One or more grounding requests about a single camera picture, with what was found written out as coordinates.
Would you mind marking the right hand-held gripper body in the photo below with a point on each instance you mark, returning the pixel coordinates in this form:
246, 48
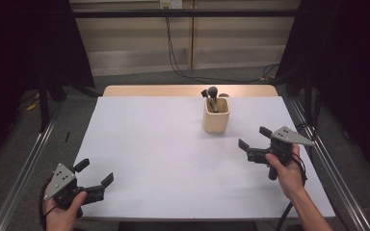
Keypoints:
281, 147

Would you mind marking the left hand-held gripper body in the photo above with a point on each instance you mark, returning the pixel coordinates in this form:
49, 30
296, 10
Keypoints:
64, 187

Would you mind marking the beige square cup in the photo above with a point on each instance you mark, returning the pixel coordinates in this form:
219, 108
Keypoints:
215, 123

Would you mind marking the thick powder makeup brush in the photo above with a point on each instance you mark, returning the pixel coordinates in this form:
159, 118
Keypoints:
212, 90

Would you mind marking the thin black makeup brush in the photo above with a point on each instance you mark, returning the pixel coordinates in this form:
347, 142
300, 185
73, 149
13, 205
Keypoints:
204, 93

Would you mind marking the person's right hand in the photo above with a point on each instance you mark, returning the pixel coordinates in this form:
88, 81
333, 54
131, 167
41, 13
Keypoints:
289, 178

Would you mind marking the person's left hand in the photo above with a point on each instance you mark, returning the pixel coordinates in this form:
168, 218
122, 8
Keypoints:
59, 219

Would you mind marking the small black floor object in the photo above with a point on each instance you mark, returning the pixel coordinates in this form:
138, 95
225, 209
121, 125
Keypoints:
67, 137

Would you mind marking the black metal stand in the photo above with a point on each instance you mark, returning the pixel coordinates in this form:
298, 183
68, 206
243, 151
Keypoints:
307, 102
44, 109

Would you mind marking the brown round table grommet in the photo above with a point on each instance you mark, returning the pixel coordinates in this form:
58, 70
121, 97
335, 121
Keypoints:
225, 95

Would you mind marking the white table mat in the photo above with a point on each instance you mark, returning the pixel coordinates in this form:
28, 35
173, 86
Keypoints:
173, 154

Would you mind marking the black curtain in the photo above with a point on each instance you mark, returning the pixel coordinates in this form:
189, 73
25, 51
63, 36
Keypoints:
19, 48
350, 64

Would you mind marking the aluminium floor rail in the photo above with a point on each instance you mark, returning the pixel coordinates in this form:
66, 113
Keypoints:
352, 208
29, 166

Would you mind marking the black horizontal frame bar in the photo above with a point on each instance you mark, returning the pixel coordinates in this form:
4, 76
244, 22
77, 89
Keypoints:
173, 13

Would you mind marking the white wall socket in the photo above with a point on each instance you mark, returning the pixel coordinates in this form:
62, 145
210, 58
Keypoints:
171, 4

